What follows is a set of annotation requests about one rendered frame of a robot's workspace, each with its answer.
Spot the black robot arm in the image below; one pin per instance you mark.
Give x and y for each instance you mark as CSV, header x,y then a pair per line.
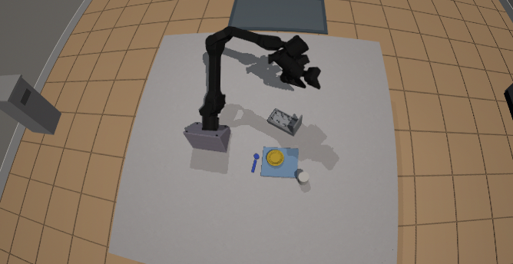
x,y
215,100

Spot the light blue flat mat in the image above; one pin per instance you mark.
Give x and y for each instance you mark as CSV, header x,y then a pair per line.
x,y
288,168

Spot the olive-gold round plate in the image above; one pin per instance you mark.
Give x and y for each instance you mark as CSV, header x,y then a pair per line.
x,y
275,157

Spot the dark grey cylinder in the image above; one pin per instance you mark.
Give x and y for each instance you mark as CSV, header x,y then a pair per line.
x,y
303,178

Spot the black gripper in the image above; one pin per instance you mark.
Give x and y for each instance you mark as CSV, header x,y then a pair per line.
x,y
292,74

